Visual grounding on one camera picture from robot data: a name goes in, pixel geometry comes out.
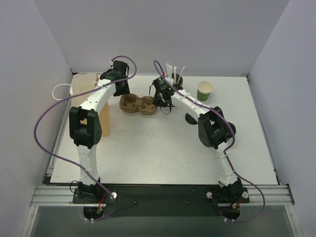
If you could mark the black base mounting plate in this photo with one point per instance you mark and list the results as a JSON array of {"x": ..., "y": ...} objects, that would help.
[{"x": 161, "y": 201}]

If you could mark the black plastic cup lid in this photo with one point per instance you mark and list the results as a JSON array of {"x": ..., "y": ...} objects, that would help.
[{"x": 233, "y": 128}]

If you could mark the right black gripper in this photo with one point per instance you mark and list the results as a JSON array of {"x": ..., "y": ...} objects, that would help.
[{"x": 163, "y": 99}]

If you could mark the grey cylindrical straw holder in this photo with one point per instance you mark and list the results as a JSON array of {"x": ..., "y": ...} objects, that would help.
[{"x": 171, "y": 81}]

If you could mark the aluminium rail frame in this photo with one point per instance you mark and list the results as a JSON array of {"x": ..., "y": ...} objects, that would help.
[{"x": 61, "y": 196}]

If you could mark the brown pulp cup carrier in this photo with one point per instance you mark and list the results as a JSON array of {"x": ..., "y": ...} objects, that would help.
[{"x": 131, "y": 103}]

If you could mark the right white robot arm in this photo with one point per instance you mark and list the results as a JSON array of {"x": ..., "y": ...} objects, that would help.
[{"x": 213, "y": 131}]

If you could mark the brown paper bag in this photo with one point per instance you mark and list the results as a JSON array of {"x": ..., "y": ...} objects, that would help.
[{"x": 86, "y": 82}]

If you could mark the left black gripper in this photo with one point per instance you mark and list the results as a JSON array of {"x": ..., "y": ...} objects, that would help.
[{"x": 122, "y": 88}]

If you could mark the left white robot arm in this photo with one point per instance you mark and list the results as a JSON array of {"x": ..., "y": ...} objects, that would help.
[{"x": 85, "y": 126}]

